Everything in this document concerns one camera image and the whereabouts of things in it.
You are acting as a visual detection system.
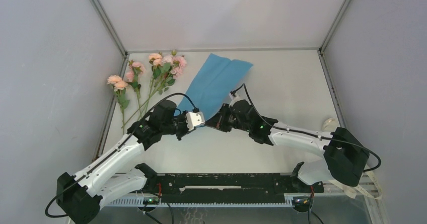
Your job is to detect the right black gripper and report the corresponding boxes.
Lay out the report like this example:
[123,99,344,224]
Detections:
[204,103,251,133]

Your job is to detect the blue wrapping paper sheet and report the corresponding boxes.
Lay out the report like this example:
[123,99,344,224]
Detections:
[172,53,253,120]

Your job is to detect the pink flower bunch stem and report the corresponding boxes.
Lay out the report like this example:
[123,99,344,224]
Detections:
[125,50,187,124]

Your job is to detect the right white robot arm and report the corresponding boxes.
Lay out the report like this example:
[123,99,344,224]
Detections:
[206,100,370,192]

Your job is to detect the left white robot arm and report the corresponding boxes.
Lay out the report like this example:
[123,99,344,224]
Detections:
[53,100,205,223]

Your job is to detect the left circuit board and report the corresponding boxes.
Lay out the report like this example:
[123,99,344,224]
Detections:
[143,197,160,206]

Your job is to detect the white printed ribbon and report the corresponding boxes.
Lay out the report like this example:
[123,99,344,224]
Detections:
[322,117,384,200]

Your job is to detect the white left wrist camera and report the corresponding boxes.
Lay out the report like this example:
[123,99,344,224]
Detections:
[185,112,205,132]

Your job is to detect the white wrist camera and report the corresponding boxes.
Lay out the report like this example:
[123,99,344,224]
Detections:
[229,95,242,107]
[185,112,205,132]

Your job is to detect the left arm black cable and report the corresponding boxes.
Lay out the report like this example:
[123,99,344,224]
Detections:
[44,93,200,219]

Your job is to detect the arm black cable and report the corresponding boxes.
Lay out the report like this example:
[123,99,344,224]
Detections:
[44,93,200,219]
[230,83,382,173]

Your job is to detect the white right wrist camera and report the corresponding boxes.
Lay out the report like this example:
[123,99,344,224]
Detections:
[229,95,242,107]

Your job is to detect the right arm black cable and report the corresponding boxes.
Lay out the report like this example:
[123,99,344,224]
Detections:
[230,83,382,173]

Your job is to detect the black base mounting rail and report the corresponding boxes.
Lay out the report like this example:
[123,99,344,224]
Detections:
[139,173,324,201]

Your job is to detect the white slotted cable duct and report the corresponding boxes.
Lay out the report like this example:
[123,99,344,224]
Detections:
[106,195,295,207]

